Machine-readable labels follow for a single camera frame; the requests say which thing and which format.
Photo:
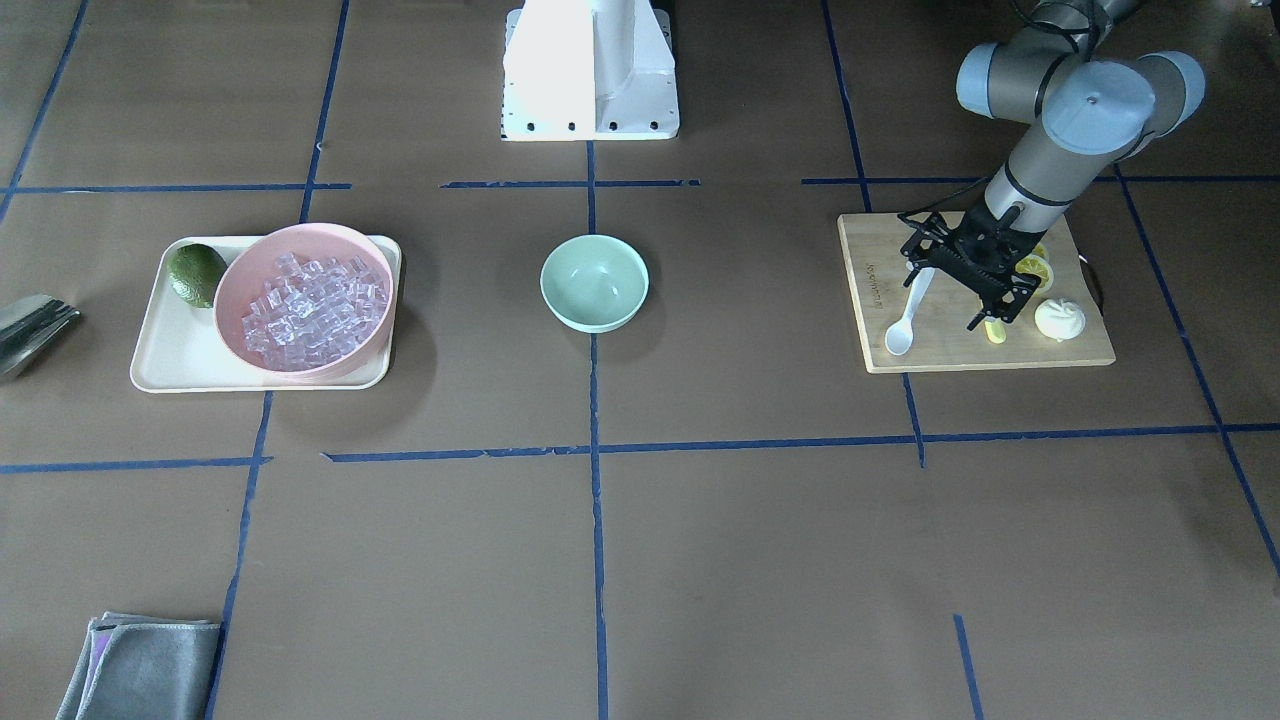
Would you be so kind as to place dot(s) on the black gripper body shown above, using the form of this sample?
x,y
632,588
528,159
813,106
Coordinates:
x,y
1003,297

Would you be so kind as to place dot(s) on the white plastic spoon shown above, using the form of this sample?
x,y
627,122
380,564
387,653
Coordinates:
x,y
899,337

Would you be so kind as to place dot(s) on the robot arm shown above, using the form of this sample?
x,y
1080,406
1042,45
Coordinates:
x,y
1083,112

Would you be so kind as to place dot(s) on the green bowl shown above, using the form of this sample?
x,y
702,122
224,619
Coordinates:
x,y
594,283

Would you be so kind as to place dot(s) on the pile of ice cubes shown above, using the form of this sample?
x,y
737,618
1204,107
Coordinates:
x,y
313,312

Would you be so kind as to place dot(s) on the pink bowl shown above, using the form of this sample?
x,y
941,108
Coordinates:
x,y
242,283

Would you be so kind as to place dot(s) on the metal ice scoop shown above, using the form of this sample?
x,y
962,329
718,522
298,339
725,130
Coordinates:
x,y
30,326

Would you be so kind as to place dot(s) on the yellow plastic knife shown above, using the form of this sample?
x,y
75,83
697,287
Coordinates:
x,y
995,331

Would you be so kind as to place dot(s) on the upper lemon slice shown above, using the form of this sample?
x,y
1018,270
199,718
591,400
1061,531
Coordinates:
x,y
1038,266

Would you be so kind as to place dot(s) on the white steamed bun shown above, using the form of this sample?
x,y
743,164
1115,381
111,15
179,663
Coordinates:
x,y
1060,319

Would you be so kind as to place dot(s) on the bamboo cutting board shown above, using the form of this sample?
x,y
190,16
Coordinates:
x,y
876,272

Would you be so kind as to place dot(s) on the green lime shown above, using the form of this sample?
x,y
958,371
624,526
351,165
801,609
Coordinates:
x,y
194,272

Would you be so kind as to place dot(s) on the cream plastic tray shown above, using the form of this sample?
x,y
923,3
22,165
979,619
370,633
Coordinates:
x,y
179,348

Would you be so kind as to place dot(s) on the grey folded cloth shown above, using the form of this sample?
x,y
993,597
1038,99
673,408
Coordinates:
x,y
139,667

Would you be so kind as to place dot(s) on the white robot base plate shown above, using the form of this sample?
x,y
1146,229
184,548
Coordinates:
x,y
577,71

